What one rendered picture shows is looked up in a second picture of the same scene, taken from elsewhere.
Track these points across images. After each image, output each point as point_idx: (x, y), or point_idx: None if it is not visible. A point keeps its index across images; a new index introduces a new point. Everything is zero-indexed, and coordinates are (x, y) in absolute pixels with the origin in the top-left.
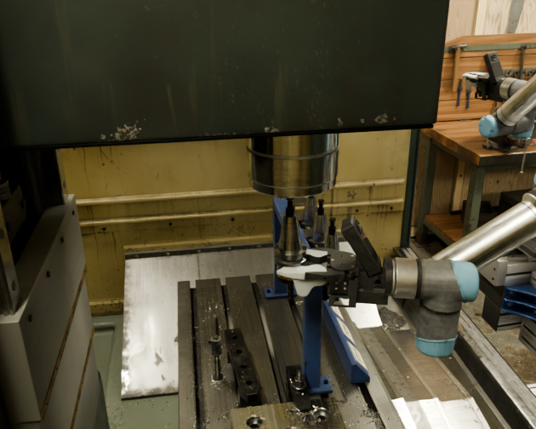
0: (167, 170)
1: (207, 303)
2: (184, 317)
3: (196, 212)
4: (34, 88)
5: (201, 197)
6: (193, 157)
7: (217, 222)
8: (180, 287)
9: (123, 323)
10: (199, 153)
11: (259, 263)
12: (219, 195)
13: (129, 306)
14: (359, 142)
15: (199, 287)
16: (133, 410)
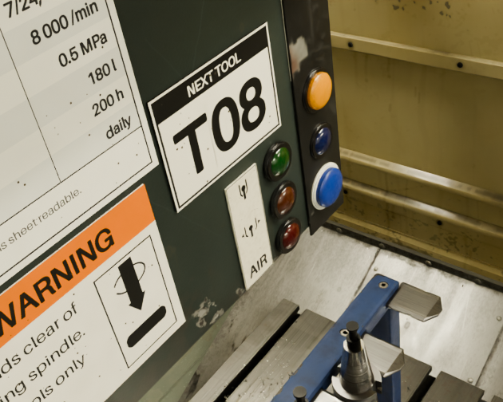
0: (342, 114)
1: (275, 364)
2: (227, 371)
3: (382, 191)
4: None
5: (387, 172)
6: (382, 107)
7: (413, 217)
8: (276, 311)
9: (233, 307)
10: (391, 104)
11: (459, 311)
12: (415, 180)
13: (253, 285)
14: None
15: (297, 325)
16: None
